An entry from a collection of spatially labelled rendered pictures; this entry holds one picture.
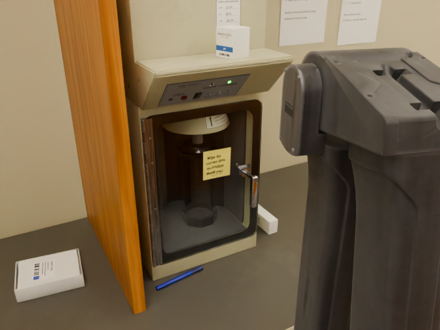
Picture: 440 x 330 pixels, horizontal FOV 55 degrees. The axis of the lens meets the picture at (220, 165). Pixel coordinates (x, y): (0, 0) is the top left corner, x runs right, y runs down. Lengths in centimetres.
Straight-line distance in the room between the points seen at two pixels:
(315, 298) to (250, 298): 69
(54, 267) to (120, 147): 47
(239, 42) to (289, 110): 58
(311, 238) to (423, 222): 13
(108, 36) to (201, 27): 24
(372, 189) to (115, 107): 60
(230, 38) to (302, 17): 78
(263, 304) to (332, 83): 84
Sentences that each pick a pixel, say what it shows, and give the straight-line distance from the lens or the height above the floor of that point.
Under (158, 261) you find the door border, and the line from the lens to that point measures 111.
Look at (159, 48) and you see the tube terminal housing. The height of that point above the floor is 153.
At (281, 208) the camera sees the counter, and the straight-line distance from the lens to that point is 146.
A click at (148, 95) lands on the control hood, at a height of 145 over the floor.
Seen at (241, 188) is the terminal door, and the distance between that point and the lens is 112.
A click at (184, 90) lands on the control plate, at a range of 88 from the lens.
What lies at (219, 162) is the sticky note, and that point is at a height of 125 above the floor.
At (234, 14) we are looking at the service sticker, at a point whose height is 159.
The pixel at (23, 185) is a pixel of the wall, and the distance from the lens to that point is 141.
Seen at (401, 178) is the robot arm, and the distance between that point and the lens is 27.
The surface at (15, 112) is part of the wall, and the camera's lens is 133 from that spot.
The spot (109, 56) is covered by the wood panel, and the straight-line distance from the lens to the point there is 80.
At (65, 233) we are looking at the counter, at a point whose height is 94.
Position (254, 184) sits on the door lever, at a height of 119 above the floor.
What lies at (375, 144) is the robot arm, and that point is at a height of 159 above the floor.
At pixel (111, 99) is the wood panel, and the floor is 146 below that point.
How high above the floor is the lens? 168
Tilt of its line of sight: 25 degrees down
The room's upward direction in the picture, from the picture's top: straight up
